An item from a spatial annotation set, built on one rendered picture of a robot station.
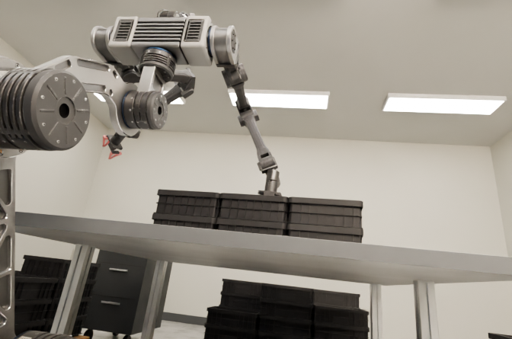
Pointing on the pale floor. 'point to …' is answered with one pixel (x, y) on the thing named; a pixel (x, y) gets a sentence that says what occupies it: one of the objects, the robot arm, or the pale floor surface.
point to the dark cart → (123, 294)
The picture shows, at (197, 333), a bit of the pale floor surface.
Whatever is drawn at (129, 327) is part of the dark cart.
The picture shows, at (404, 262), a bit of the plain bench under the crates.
